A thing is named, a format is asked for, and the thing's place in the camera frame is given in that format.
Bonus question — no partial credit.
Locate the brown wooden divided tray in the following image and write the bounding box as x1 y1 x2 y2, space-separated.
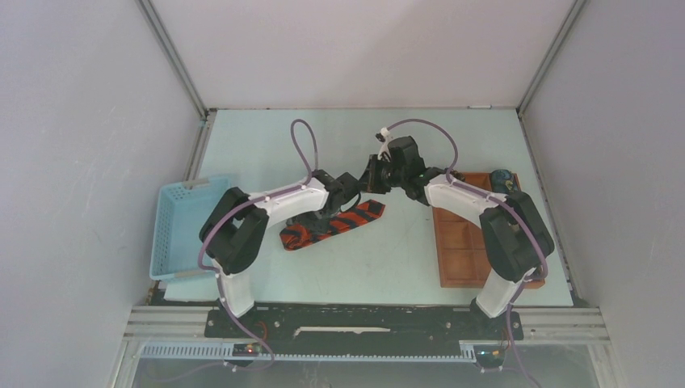
431 171 546 289

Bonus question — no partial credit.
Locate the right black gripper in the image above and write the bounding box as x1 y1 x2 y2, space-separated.
359 154 407 195

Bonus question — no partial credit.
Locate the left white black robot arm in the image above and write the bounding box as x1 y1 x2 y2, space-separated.
199 170 360 337

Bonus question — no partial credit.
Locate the white slotted cable duct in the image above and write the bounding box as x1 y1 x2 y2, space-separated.
140 341 477 363

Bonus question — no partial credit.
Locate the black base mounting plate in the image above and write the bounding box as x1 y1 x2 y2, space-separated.
204 302 523 356

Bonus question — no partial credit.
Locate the blue patterned rolled tie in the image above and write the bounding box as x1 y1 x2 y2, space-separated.
489 169 520 195

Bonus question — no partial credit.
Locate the light blue plastic basket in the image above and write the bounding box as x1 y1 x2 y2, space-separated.
149 175 230 283

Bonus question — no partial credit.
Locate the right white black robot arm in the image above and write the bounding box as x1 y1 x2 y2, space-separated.
360 133 555 338

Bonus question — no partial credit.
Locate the orange navy striped tie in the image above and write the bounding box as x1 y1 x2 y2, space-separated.
279 200 385 251

